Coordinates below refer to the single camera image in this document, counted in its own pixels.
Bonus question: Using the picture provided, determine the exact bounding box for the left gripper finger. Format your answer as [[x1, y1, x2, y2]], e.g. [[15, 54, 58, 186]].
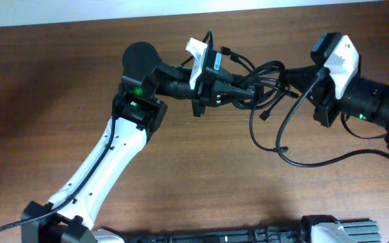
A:
[[211, 80, 254, 107], [216, 67, 242, 84]]

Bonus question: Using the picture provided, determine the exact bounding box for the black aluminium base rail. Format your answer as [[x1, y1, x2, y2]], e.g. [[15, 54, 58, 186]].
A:
[[123, 215, 381, 243]]

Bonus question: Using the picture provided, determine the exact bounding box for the black USB cable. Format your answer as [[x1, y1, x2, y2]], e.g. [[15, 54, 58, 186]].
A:
[[220, 46, 300, 112]]

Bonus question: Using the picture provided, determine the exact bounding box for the right camera cable black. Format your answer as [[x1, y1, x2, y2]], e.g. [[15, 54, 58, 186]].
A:
[[275, 66, 389, 169]]

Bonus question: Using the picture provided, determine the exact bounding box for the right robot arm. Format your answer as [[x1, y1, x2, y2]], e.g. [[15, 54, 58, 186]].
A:
[[279, 32, 389, 159]]

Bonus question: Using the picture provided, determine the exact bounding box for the thin black cable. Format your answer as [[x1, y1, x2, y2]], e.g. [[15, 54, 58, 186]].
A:
[[249, 90, 290, 153]]

